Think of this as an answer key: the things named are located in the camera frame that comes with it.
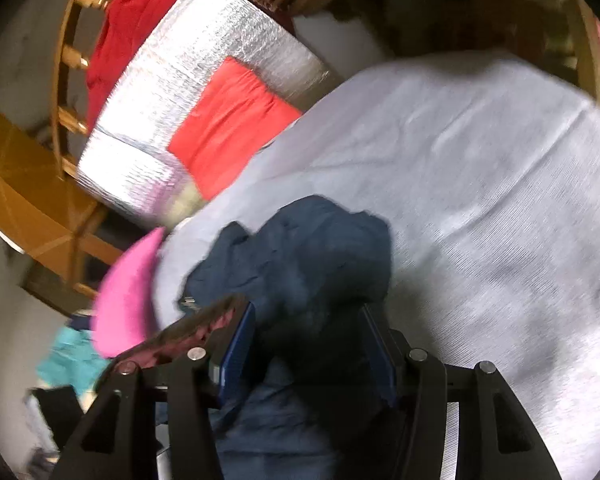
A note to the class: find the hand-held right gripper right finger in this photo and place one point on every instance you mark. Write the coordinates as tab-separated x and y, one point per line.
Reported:
380	355

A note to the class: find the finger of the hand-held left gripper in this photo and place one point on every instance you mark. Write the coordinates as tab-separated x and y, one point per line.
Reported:
200	325

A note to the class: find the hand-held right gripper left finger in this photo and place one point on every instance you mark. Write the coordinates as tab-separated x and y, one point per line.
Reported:
237	350

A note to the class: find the navy blue garment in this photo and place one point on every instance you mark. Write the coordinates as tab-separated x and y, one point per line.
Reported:
305	260

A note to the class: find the pink pillow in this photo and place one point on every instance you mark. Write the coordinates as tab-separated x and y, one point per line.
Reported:
125	300

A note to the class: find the teal cloth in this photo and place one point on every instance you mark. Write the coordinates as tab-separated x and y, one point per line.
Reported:
70	355

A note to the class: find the dark cloth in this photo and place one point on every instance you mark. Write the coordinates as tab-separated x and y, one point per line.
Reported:
57	420

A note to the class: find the grey sweatshirt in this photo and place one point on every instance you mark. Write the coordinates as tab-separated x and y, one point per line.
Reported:
455	185

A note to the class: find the red-orange cushion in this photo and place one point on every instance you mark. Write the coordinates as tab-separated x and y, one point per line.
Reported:
230	125

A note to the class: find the silver foil insulation mat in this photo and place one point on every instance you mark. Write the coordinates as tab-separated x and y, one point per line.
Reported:
180	50

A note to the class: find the wooden spindle chair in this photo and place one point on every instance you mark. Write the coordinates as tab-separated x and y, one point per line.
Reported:
75	57

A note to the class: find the red cloth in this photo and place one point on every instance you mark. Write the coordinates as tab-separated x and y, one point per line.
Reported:
125	25

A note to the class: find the curved wooden frame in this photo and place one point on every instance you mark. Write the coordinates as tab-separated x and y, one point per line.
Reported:
587	35

